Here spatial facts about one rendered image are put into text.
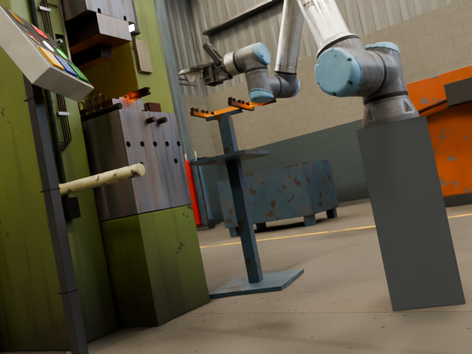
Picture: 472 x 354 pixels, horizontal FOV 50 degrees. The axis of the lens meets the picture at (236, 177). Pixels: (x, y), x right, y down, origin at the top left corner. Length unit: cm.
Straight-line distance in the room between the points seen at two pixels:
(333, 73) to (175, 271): 114
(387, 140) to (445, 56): 780
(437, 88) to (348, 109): 495
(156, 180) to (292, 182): 366
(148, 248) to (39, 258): 43
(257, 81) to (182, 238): 82
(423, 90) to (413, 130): 356
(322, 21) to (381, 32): 821
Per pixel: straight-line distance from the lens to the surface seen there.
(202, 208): 959
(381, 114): 173
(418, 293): 174
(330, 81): 162
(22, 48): 173
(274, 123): 1087
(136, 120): 224
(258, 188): 599
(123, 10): 252
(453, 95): 499
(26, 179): 216
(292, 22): 200
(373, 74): 166
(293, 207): 580
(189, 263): 235
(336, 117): 1013
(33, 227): 216
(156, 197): 223
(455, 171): 517
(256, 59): 194
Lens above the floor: 45
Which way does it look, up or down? 3 degrees up
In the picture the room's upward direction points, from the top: 11 degrees counter-clockwise
